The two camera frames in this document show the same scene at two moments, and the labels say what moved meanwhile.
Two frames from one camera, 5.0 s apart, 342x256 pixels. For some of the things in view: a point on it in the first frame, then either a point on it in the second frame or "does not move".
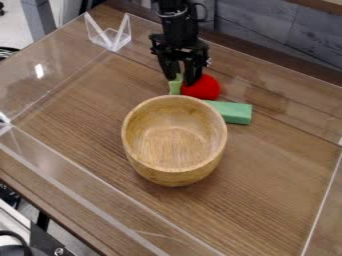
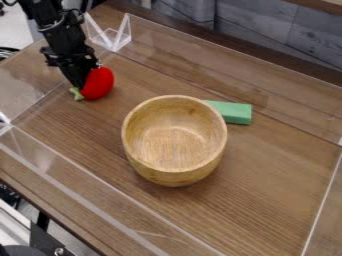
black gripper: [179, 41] to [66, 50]
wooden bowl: [174, 135] does not move
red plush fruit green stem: [206, 89] to [98, 85]
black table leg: [43, 221] does not move
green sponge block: [237, 113] does not move
